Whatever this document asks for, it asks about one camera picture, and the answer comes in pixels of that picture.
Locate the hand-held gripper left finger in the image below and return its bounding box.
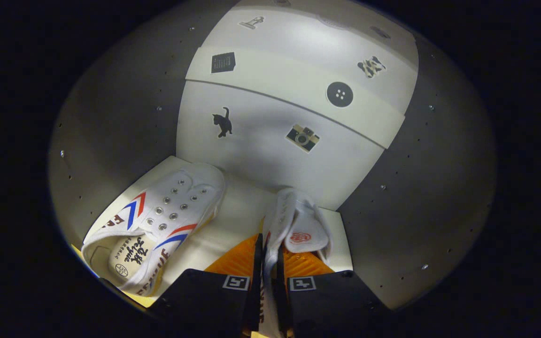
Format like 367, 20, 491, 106
151, 233, 264, 338

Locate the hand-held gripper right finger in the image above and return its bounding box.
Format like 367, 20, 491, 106
275, 244, 391, 338

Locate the white canvas shoe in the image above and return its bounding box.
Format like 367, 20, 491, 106
81, 162, 227, 297
256, 188, 334, 338

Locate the dark grey shoe cabinet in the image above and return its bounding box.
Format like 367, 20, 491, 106
47, 0, 496, 313

